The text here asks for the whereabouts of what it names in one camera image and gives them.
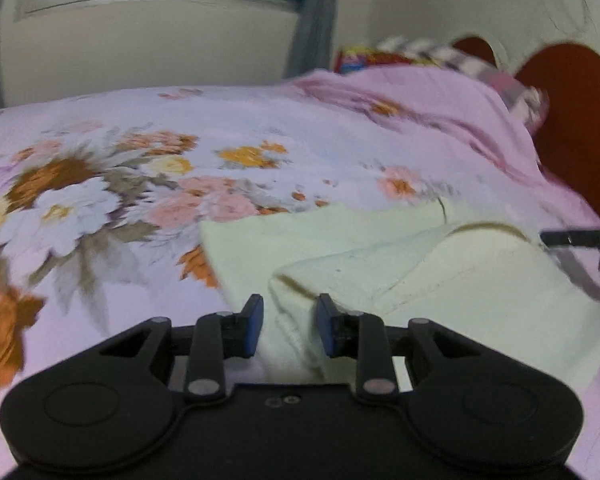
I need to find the colourful patterned pillow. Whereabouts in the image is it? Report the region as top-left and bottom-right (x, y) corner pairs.
(334, 45), (416, 75)

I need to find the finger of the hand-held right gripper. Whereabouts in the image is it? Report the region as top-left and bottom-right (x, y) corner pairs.
(540, 229), (600, 250)

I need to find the wooden bed headboard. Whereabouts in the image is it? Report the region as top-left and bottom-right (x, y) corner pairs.
(452, 35), (600, 231)

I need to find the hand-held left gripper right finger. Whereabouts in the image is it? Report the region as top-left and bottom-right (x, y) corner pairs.
(316, 294), (481, 403)

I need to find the pink floral bedsheet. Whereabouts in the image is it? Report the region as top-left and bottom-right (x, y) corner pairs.
(0, 85), (600, 480)

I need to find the cream knitted sweater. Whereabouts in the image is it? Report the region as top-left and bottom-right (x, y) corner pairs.
(199, 199), (600, 395)

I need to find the striped pink grey pillow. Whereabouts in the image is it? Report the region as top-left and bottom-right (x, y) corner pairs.
(375, 35), (551, 133)

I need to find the pink blanket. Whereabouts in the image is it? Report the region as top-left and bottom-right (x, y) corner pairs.
(285, 67), (600, 231)

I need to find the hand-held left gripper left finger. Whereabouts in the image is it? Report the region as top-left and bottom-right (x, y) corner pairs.
(97, 294), (264, 403)

